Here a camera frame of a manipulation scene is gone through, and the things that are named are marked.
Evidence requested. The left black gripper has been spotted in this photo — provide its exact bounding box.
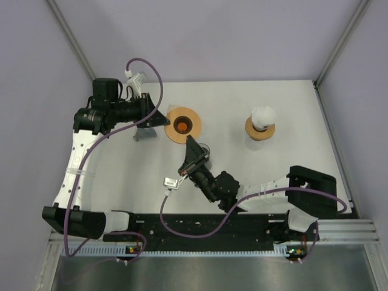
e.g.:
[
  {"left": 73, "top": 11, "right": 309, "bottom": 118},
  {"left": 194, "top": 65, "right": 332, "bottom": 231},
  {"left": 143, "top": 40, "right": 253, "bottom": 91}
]
[{"left": 111, "top": 93, "right": 170, "bottom": 129}]

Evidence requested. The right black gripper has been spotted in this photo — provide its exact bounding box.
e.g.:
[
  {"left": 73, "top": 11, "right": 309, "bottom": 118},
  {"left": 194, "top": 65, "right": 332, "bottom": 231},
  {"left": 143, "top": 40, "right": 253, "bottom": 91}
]
[{"left": 179, "top": 136, "right": 218, "bottom": 203}]

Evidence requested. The wooden rimmed glass dripper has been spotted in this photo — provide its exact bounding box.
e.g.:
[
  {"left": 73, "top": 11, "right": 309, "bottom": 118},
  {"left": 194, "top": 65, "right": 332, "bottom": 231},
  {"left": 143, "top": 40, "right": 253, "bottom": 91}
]
[{"left": 244, "top": 116, "right": 276, "bottom": 142}]

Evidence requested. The orange white coffee filter bag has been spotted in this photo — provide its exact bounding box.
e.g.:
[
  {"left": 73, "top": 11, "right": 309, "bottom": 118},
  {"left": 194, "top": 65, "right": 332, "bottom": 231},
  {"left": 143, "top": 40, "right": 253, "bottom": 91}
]
[{"left": 167, "top": 104, "right": 184, "bottom": 114}]

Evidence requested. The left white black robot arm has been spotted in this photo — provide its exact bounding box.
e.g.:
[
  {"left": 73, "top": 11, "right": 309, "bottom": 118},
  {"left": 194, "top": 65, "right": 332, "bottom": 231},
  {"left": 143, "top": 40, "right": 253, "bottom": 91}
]
[{"left": 42, "top": 73, "right": 170, "bottom": 241}]

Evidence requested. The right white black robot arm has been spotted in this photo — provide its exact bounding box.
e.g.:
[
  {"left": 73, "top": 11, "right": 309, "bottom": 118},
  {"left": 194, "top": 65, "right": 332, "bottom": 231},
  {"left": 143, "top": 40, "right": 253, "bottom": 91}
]
[{"left": 178, "top": 135, "right": 340, "bottom": 240}]

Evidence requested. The grey metal cone filter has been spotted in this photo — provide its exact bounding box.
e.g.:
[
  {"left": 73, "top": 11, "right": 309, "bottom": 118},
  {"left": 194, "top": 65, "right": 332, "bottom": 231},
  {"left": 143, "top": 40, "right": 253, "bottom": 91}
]
[{"left": 133, "top": 128, "right": 157, "bottom": 142}]

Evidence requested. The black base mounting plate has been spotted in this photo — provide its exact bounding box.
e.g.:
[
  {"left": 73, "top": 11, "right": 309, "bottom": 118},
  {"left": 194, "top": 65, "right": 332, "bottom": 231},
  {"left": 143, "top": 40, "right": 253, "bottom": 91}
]
[{"left": 102, "top": 214, "right": 316, "bottom": 251}]

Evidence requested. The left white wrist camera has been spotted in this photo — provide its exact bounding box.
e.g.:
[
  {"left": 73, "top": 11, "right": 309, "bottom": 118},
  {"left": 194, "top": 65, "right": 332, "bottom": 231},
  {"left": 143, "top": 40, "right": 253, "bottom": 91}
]
[{"left": 124, "top": 70, "right": 147, "bottom": 98}]

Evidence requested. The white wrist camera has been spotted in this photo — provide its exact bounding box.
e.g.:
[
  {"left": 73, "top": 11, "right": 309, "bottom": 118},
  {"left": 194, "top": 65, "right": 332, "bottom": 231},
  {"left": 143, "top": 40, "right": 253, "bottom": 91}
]
[
  {"left": 124, "top": 70, "right": 147, "bottom": 98},
  {"left": 163, "top": 176, "right": 187, "bottom": 196}
]

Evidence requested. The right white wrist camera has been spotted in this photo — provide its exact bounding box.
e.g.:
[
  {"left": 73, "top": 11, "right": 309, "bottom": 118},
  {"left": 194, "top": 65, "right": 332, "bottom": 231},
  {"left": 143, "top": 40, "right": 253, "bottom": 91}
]
[{"left": 163, "top": 176, "right": 187, "bottom": 196}]

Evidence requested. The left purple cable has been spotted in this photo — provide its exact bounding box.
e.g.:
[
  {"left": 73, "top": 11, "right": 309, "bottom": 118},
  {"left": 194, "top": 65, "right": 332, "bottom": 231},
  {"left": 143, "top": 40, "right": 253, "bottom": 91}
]
[{"left": 62, "top": 57, "right": 164, "bottom": 261}]

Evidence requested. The grey slotted cable duct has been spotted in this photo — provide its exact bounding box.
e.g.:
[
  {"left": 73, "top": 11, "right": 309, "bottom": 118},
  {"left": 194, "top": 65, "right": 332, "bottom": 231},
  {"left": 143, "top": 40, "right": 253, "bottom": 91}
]
[{"left": 75, "top": 243, "right": 307, "bottom": 258}]

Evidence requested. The aluminium frame rail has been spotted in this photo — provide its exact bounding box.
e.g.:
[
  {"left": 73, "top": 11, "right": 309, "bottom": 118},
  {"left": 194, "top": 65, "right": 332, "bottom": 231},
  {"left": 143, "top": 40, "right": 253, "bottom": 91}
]
[{"left": 319, "top": 219, "right": 380, "bottom": 244}]

